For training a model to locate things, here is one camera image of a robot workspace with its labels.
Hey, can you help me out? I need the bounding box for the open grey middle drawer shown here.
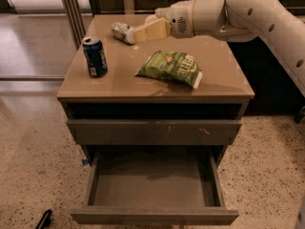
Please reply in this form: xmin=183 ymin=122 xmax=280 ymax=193
xmin=71 ymin=147 xmax=239 ymax=226

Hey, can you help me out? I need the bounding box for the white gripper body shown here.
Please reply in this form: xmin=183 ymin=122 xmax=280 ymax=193
xmin=155 ymin=0 xmax=194 ymax=38

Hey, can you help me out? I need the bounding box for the grey drawer cabinet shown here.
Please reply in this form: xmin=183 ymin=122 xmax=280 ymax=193
xmin=58 ymin=15 xmax=254 ymax=161

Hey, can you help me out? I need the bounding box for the blue pepsi can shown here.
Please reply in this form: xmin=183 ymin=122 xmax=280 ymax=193
xmin=82 ymin=36 xmax=108 ymax=77

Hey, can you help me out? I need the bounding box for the blue tape piece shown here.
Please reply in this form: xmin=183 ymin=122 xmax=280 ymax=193
xmin=82 ymin=159 xmax=89 ymax=166

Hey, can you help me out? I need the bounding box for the green chip bag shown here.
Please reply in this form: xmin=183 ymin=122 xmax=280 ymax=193
xmin=135 ymin=51 xmax=203 ymax=89

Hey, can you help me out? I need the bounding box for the black object on floor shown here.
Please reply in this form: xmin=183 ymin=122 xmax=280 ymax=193
xmin=35 ymin=209 xmax=52 ymax=229

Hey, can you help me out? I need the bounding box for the grey top drawer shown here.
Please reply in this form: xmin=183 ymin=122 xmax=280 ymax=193
xmin=68 ymin=119 xmax=241 ymax=146

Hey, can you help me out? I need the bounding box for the crushed silver soda can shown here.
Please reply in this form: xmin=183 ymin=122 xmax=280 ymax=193
xmin=112 ymin=22 xmax=135 ymax=45

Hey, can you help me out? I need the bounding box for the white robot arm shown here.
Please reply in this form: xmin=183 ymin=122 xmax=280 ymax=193
xmin=130 ymin=0 xmax=305 ymax=94

